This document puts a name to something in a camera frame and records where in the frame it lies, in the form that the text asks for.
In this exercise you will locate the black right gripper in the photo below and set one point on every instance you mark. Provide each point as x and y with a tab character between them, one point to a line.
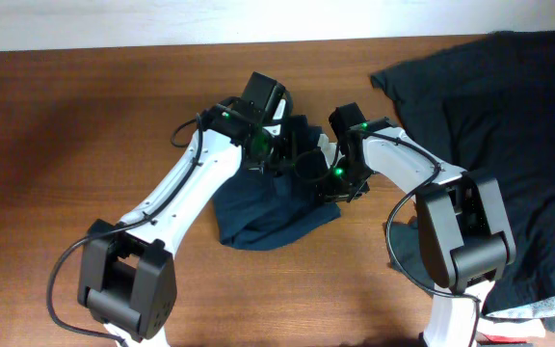
337	191

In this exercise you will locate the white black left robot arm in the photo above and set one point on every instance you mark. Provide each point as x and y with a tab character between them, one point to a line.
127	278

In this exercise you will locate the dark grey t-shirt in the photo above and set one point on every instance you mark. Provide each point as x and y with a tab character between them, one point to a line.
490	105

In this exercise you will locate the dark blue shorts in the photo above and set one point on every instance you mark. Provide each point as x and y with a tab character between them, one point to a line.
265	211

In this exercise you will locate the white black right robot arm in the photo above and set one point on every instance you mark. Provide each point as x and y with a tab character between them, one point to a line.
464	235

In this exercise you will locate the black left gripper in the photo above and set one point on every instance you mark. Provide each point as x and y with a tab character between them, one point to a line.
286	157

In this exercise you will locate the white red garment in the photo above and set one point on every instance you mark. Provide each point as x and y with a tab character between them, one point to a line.
531	320

